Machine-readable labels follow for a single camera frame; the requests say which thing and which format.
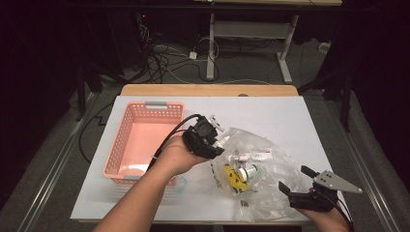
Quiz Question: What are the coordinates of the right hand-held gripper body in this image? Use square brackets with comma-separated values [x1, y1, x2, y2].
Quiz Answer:
[287, 169, 364, 213]

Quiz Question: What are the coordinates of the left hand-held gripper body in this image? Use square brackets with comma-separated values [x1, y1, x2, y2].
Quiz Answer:
[181, 113, 226, 159]

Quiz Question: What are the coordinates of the clear plastic bag yellow face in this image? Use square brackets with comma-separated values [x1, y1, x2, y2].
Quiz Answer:
[209, 127, 303, 223]

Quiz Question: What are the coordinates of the white jar with green band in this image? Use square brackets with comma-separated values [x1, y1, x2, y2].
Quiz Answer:
[237, 163, 259, 182]

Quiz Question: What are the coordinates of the pink perforated plastic basket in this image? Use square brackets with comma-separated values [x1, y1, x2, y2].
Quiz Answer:
[102, 101, 186, 187]

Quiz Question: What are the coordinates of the person's right hand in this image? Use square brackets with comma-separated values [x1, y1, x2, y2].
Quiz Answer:
[296, 206, 352, 232]

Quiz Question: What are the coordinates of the person's left hand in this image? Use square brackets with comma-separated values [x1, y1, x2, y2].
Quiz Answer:
[156, 134, 211, 177]

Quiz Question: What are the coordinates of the white board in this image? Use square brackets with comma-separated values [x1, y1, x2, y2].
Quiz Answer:
[70, 95, 335, 223]

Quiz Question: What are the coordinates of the wooden table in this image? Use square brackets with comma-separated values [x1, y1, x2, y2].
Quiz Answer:
[119, 83, 300, 98]

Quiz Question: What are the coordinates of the left hand-held gripper black cable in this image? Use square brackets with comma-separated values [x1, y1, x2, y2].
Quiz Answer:
[146, 113, 202, 172]

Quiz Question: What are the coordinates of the hand-held gripper black cable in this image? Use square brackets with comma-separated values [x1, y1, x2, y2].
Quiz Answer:
[327, 191, 356, 232]
[146, 113, 202, 172]

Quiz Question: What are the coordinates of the right hand-held gripper black cable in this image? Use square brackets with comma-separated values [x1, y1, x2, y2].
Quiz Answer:
[327, 191, 356, 232]

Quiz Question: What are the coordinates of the bundle of floor cables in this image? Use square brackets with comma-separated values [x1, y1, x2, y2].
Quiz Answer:
[134, 23, 221, 85]

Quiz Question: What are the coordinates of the black floor cable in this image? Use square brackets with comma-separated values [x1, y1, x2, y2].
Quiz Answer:
[77, 101, 114, 165]

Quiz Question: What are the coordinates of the white metal desk frame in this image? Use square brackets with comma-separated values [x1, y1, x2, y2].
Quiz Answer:
[192, 0, 343, 84]

